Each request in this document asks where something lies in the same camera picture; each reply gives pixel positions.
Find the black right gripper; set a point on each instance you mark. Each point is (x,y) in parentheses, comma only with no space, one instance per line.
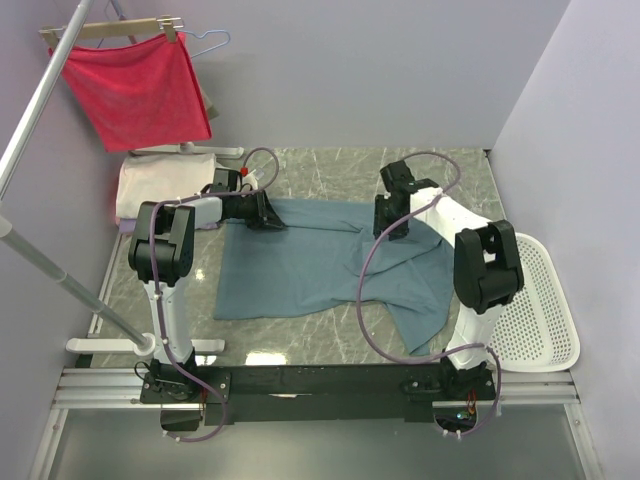
(379,222)

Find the red towel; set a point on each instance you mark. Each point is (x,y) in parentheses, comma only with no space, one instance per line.
(142,95)

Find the tan cloth behind towel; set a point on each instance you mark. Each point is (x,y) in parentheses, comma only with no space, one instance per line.
(210,109)

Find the black base beam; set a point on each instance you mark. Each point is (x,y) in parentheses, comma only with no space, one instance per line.
(313,392)

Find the white perforated plastic basket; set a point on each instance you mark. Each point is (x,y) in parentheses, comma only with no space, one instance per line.
(536,333)

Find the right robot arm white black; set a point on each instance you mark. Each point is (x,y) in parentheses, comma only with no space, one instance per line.
(487,269)

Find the aluminium rail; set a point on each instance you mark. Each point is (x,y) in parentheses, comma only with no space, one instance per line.
(114,389)

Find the grey metal clothes rack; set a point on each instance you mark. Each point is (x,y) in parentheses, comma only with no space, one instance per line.
(60,197)

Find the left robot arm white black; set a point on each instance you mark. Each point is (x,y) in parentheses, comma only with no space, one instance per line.
(162,251)

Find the wooden clip hanger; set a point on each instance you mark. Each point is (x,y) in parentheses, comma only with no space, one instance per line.
(131,28)

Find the folded white t shirt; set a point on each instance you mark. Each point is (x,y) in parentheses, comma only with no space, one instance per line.
(160,177)

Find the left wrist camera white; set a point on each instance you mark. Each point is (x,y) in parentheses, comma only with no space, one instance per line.
(257,173)

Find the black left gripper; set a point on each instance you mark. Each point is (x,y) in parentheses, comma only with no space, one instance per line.
(265,213)

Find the blue t shirt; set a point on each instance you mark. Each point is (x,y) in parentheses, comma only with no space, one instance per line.
(327,256)

